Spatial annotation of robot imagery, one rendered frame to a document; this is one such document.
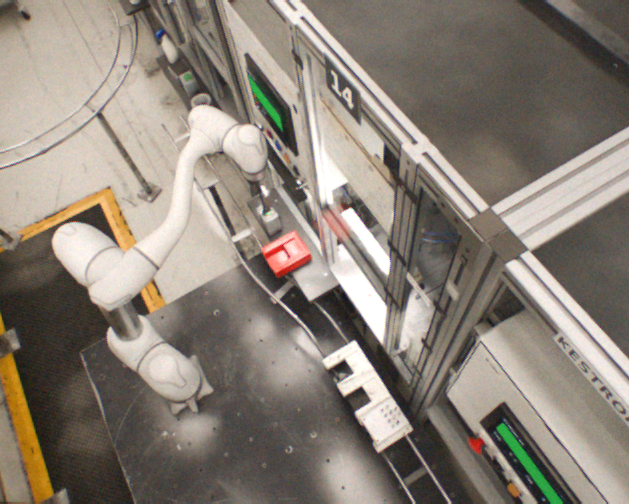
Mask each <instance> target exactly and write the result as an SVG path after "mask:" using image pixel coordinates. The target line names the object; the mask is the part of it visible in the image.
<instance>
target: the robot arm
mask: <svg viewBox="0 0 629 504"><path fill-rule="evenodd" d="M188 124H189V127H190V139H189V141H188V142H187V144H186V145H185V147H184V148H183V150H182V153H181V155H180V158H179V161H178V166H177V172H176V179H175V185H174V193H172V199H171V205H170V211H169V214H168V216H167V218H166V220H165V222H164V223H163V224H162V225H161V226H160V227H159V229H157V230H156V231H155V232H152V233H151V234H150V235H148V236H147V237H146V238H144V239H143V240H141V241H140V242H138V243H137V244H135V245H133V246H132V248H131V249H129V250H128V251H127V252H125V251H123V250H121V249H120V248H119V246H118V245H117V244H116V243H114V242H113V241H112V240H111V239H110V238H109V237H107V236H106V235H105V234H103V233H102V232H100V231H99V230H97V229H96V227H93V226H91V225H88V224H85V223H80V222H71V223H67V224H64V225H63V226H61V227H60V229H59V230H58V231H57V232H55V234H54V236H53V239H52V246H53V251H54V253H55V255H57V257H58V258H59V259H60V261H61V262H62V263H63V265H64V266H65V268H66V269H67V270H68V271H69V272H70V274H71V275H72V276H73V277H74V278H75V279H77V280H78V282H80V283H81V284H83V285H85V287H87V289H88V290H89V296H90V298H91V301H92V302H94V303H96V304H98V306H99V308H100V310H101V311H102V313H103V315H104V316H105V318H106V320H107V322H108V323H109V326H110V328H109V330H108V332H107V341H108V346H109V348H110V349H111V351H112V352H113V353H114V354H116V355H117V356H118V357H119V358H120V359H121V360H122V361H123V362H124V363H125V365H126V366H128V367H129V368H130V369H131V370H133V371H135V372H137V373H138V374H139V375H140V376H141V377H142V378H143V379H144V380H145V381H146V382H147V384H148V385H149V386H150V387H151V388H152V389H153V390H155V391H156V392H158V393H159V394H161V395H162V396H164V397H166V398H167V400H168V404H169V406H170V412H171V414H174V415H177V414H179V413H180V411H182V410H183V409H184V408H186V407H188V406H189V408H190V409H191V411H193V412H194V413H198V412H199V411H200V410H199V406H198V401H197V400H199V399H201V398H202V397H204V396H207V395H210V394H213V392H214V389H213V388H211V387H210V386H209V384H208V381H207V379H206V377H205V375H204V373H203V371H202V369H201V367H200V365H199V358H198V356H196V355H193V356H190V357H189V358H186V357H185V356H184V355H182V354H181V353H180V352H179V351H177V350H176V349H174V348H172V347H171V346H169V345H168V343H167V342H166V341H165V340H164V339H163V338H162V337H161V336H160V335H159V333H158V332H157V331H156V330H155V329H153V327H152V326H151V324H150V322H149V321H148V320H147V319H146V318H145V317H143V316H141V315H138V313H137V311H136V309H135V307H133V304H132V302H131V300H130V299H132V298H133V297H135V296H136V295H138V294H139V293H140V292H141V291H142V290H143V289H144V288H145V287H146V285H147V284H148V283H149V282H150V280H151V279H152V278H153V276H155V275H156V274H157V272H158V271H159V270H160V269H161V266H162V265H163V263H164V261H165V260H166V258H167V257H168V255H169V254H170V252H171V251H172V250H174V248H175V246H176V244H177V243H178V241H179V240H180V238H181V237H182V235H183V234H184V232H185V230H186V226H187V224H188V220H189V216H190V211H191V199H193V187H194V175H195V167H196V163H197V161H198V160H199V158H200V157H202V156H203V155H205V154H215V153H216V152H220V150H223V152H225V153H226V154H227V155H229V156H230V157H232V158H233V159H234V160H235V161H236V162H237V163H238V164H240V167H241V172H242V175H243V176H244V177H245V180H246V181H247V182H248V185H249V188H251V193H252V197H255V196H257V195H259V196H260V199H261V201H262V204H261V205H262V211H263V214H266V213H268V212H271V207H273V205H272V201H271V197H269V192H268V191H266V188H265V185H264V181H265V180H266V173H267V145H266V141H265V138H264V136H263V134H262V133H261V130H260V129H259V128H258V127H257V126H255V125H252V124H244V125H241V124H239V123H238V122H237V121H236V120H235V119H233V118H232V117H230V116H228V115H226V114H225V113H223V111H221V110H219V109H217V108H215V107H213V106H208V105H199V106H197V107H195V108H194V109H193V110H191V111H190V114H189V117H188Z"/></svg>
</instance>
